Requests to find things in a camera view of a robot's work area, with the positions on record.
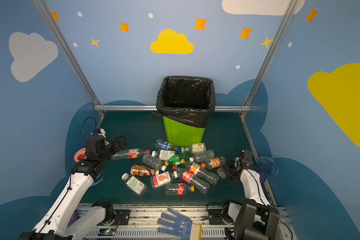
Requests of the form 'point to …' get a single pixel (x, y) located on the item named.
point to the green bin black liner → (186, 104)
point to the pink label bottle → (162, 178)
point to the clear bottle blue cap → (165, 145)
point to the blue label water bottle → (226, 170)
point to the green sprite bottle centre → (174, 159)
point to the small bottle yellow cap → (178, 189)
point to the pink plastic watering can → (80, 154)
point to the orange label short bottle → (216, 162)
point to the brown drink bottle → (141, 170)
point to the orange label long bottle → (195, 168)
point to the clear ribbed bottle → (202, 157)
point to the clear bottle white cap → (135, 184)
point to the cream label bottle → (195, 148)
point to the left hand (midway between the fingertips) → (121, 140)
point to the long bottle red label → (193, 180)
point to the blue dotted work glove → (183, 228)
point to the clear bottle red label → (132, 153)
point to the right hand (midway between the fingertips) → (226, 166)
